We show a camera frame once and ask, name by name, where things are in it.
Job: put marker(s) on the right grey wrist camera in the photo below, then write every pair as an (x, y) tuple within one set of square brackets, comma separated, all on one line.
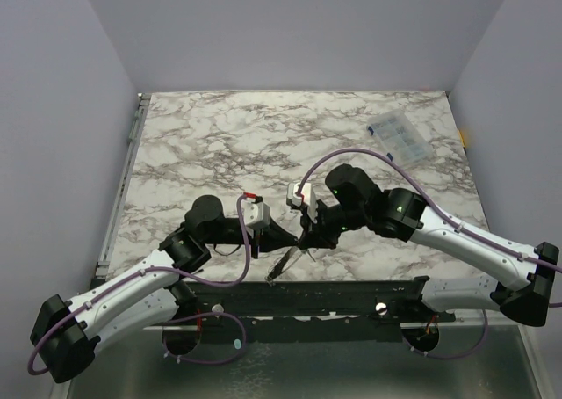
[(303, 199)]

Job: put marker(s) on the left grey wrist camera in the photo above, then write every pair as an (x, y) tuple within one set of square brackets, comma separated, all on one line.
[(256, 215)]

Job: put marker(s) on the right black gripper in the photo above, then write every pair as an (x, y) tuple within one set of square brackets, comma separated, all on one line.
[(311, 231)]

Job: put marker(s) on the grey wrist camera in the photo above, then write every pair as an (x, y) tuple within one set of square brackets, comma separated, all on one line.
[(256, 215), (303, 199)]

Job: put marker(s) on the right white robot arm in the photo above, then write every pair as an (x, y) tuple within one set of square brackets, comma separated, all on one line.
[(517, 278)]

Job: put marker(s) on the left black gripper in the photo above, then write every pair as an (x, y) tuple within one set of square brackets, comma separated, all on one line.
[(274, 237)]

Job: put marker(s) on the metal side rail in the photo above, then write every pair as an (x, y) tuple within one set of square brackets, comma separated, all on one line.
[(133, 143)]

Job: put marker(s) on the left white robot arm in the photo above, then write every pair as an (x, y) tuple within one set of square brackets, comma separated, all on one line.
[(67, 334)]

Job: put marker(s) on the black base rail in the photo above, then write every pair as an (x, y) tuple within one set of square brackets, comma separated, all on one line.
[(306, 312)]

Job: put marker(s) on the yellow tape tab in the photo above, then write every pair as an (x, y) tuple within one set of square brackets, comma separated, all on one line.
[(462, 138)]

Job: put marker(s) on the clear plastic organizer box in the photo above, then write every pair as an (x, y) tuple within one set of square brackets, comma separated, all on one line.
[(401, 141)]

